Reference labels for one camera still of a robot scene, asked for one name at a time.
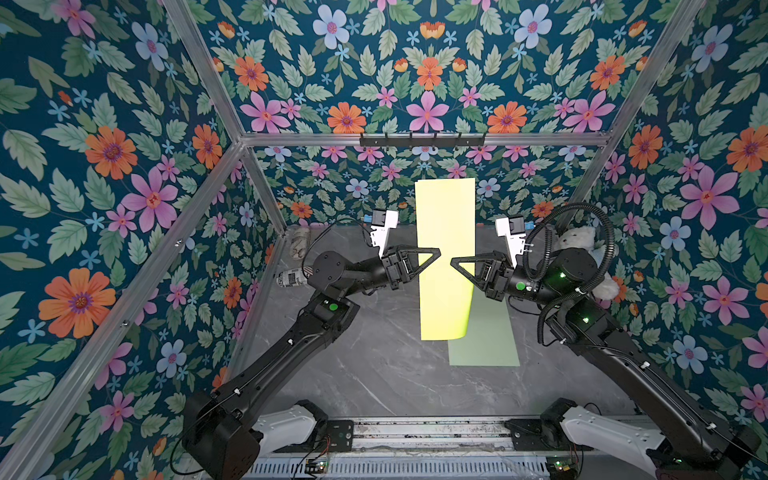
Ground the pale green paper sheet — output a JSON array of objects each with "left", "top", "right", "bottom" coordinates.
[{"left": 447, "top": 290, "right": 521, "bottom": 367}]

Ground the black hook rail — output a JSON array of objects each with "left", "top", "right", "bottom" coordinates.
[{"left": 358, "top": 133, "right": 486, "bottom": 149}]

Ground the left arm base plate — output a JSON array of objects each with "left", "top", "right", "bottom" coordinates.
[{"left": 283, "top": 420, "right": 355, "bottom": 453}]

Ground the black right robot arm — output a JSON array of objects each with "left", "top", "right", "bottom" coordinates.
[{"left": 451, "top": 248, "right": 761, "bottom": 479}]

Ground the left small circuit board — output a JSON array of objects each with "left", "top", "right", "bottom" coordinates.
[{"left": 303, "top": 459, "right": 329, "bottom": 477}]

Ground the bright lime green paper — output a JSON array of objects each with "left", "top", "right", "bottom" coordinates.
[{"left": 415, "top": 178, "right": 476, "bottom": 341}]

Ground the white teddy bear blue shirt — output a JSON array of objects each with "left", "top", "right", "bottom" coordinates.
[{"left": 555, "top": 226, "right": 620, "bottom": 301}]

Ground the right small circuit board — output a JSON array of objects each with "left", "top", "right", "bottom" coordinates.
[{"left": 546, "top": 457, "right": 579, "bottom": 480}]

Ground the small circuit board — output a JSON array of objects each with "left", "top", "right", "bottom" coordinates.
[
  {"left": 546, "top": 457, "right": 579, "bottom": 480},
  {"left": 303, "top": 459, "right": 329, "bottom": 477}
]

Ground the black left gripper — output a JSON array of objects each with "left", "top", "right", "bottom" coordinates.
[{"left": 332, "top": 248, "right": 429, "bottom": 301}]

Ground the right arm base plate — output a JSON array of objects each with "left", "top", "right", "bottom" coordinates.
[{"left": 503, "top": 418, "right": 592, "bottom": 453}]

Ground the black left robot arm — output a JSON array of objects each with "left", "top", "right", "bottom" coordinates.
[{"left": 180, "top": 246, "right": 441, "bottom": 479}]

